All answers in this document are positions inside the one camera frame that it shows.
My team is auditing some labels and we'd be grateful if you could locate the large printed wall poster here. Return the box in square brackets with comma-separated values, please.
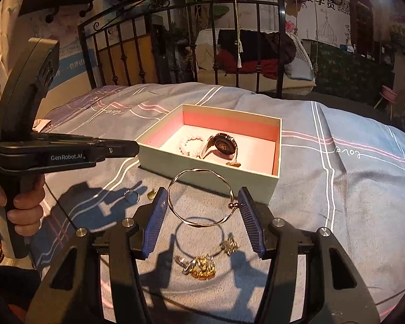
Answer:
[172, 0, 405, 51]

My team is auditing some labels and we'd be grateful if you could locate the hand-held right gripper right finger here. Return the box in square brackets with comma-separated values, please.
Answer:
[236, 186, 382, 324]

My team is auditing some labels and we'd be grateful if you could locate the pink stool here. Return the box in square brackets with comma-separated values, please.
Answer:
[378, 86, 399, 115]

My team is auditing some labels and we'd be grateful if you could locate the gold twisted bangle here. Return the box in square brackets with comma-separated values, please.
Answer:
[168, 168, 241, 227]

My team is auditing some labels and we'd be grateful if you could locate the blue striped bed sheet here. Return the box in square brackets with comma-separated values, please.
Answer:
[30, 82, 405, 324]

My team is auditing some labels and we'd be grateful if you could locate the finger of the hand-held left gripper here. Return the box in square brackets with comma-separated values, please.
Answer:
[84, 137, 140, 158]

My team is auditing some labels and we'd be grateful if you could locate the dark and red clothes pile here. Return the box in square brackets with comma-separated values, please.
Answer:
[218, 29, 298, 78]

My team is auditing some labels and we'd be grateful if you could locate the black iron bed frame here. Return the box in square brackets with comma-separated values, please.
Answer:
[77, 0, 285, 100]

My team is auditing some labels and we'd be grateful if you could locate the white wicker swing chair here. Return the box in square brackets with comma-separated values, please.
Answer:
[194, 27, 319, 95]

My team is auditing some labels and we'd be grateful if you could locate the wooden wall shelf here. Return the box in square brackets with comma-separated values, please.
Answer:
[18, 0, 103, 24]

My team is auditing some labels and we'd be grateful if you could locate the green patterned counter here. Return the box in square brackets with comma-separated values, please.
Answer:
[315, 42, 395, 109]

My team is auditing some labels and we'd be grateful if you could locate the pale green jewelry box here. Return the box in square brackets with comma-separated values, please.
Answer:
[135, 104, 283, 205]

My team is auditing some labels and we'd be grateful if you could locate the white bead bracelet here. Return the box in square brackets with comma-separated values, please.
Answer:
[180, 135, 205, 157]

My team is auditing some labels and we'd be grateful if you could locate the gold flower charm bracelet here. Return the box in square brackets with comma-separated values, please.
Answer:
[207, 234, 239, 260]

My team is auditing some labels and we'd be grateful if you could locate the thin black cable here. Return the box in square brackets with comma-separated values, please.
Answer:
[44, 182, 75, 230]

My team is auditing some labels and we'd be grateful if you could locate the person's left hand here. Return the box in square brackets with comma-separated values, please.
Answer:
[0, 172, 46, 237]

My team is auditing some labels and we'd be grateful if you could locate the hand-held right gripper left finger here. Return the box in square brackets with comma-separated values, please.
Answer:
[27, 187, 168, 324]

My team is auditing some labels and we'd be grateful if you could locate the light blue cushion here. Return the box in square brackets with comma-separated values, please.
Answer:
[283, 52, 316, 80]

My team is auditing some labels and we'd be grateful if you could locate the white rope with tassel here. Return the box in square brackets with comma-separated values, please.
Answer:
[234, 0, 244, 68]

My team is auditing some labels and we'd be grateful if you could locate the dark wristwatch with pale strap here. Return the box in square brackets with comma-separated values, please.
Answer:
[199, 132, 242, 167]

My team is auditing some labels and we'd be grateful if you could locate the silver hair clip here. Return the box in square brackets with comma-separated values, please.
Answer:
[174, 255, 194, 275]

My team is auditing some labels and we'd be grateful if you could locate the white curtain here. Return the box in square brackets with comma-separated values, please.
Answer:
[0, 0, 32, 139]

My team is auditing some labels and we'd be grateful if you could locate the red phone booth cabinet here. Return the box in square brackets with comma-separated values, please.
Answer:
[348, 0, 375, 58]

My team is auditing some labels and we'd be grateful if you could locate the blue skincare wall poster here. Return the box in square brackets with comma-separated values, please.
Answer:
[50, 37, 98, 92]

